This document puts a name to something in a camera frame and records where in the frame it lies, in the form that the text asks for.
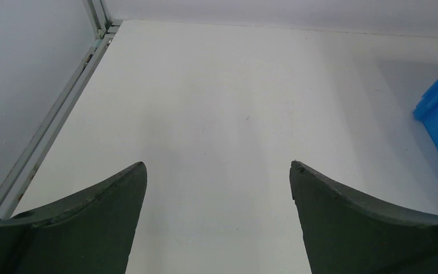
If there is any aluminium frame rail left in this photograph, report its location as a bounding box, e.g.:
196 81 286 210
0 1 120 218

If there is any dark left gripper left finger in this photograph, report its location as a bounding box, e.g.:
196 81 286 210
0 162 147 273

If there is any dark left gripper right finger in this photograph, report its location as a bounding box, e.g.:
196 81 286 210
289 161 438 273

